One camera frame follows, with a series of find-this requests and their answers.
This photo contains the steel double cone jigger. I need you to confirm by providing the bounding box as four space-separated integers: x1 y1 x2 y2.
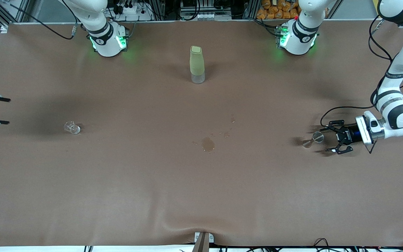
302 131 325 149

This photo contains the small clear glass cup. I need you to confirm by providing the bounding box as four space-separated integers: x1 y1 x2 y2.
64 121 82 135

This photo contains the orange object pile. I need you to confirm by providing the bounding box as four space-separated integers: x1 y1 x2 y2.
256 0 302 20

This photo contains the pale green tall bottle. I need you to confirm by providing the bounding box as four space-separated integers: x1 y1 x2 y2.
189 45 206 84

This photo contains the white power strip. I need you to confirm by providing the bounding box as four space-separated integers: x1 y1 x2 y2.
111 0 154 22

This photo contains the black equipment with connectors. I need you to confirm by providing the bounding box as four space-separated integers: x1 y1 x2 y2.
180 0 232 21

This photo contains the brown table mat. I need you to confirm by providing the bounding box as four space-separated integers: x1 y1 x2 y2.
0 20 403 247

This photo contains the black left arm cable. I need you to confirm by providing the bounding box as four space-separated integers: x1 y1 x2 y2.
320 16 403 155

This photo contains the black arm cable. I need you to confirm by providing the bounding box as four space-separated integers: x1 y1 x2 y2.
320 16 403 155
9 0 80 40

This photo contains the aluminium frame strut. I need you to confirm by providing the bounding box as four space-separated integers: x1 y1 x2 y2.
0 0 31 30

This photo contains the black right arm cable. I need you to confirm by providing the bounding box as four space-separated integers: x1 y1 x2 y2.
9 0 80 40

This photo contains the grey metal bracket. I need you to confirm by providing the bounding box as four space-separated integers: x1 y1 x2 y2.
192 231 215 252

